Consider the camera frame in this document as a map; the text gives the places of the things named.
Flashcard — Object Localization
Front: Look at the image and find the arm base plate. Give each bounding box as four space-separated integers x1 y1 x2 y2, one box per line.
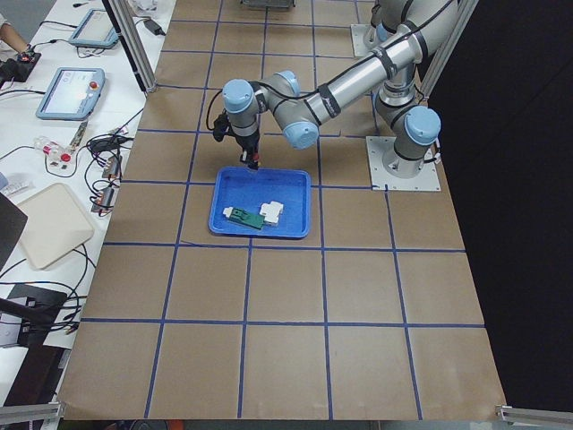
366 136 441 192
350 24 381 57

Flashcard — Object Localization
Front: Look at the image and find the near teach pendant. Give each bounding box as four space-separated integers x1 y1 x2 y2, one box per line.
36 67 106 121

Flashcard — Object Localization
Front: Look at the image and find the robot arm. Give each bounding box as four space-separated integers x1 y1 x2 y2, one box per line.
212 1 458 169
371 0 404 42

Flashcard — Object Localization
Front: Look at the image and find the white circuit breaker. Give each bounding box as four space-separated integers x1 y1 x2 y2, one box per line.
259 201 284 227

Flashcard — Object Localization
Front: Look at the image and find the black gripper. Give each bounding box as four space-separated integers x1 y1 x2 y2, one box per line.
235 132 260 164

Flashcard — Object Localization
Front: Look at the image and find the clear button box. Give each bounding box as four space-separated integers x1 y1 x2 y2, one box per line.
33 135 72 163

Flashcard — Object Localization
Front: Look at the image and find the beige plastic tray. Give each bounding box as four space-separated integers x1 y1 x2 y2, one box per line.
17 183 95 270

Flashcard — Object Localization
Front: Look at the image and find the aluminium frame post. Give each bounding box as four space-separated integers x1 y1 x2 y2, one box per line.
102 0 157 94

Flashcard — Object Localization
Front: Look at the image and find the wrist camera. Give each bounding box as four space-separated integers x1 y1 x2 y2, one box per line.
212 113 230 142

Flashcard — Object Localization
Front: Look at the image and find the blue plastic tray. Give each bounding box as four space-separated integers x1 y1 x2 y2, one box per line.
209 167 312 239

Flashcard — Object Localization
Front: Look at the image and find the black power adapter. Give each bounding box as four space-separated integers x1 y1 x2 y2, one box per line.
143 19 166 36

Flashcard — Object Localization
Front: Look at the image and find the teach pendant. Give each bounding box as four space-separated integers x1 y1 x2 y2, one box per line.
68 9 118 49
36 67 106 121

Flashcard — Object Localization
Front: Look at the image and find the green terminal block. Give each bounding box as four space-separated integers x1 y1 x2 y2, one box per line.
223 207 264 230

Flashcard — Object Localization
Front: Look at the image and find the far teach pendant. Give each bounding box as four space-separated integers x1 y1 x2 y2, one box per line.
68 9 118 49

